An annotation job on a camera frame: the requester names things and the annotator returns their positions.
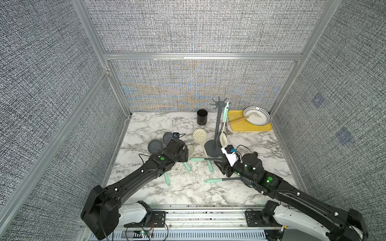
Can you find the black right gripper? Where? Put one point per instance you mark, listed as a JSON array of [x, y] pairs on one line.
[[224, 168]]

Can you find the cream skimmer long handle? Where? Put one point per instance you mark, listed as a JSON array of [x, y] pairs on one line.
[[220, 137]]

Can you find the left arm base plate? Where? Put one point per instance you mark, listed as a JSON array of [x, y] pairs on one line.
[[154, 220]]

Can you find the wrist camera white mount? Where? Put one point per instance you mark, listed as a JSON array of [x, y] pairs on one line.
[[176, 135], [229, 153]]

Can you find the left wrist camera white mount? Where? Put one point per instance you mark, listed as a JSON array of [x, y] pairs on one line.
[[176, 135]]

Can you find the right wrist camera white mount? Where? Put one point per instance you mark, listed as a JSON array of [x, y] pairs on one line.
[[229, 153]]

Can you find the white patterned plate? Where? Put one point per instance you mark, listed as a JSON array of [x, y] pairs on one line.
[[264, 118]]

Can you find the white spatula wooden handle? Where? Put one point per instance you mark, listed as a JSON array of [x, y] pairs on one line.
[[244, 118]]

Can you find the yellow tray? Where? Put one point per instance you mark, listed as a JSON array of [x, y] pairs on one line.
[[244, 126]]

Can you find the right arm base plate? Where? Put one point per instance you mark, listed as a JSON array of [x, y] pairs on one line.
[[256, 219]]

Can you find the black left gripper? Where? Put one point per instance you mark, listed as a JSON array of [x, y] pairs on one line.
[[184, 155]]

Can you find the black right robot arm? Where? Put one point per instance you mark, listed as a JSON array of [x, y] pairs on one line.
[[291, 207]]

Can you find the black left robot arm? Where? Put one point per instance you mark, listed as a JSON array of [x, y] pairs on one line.
[[101, 209]]

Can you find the black cup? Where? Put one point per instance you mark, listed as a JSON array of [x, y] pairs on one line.
[[202, 116]]

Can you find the dark grey utensil rack stand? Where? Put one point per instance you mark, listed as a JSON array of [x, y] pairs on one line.
[[211, 146]]

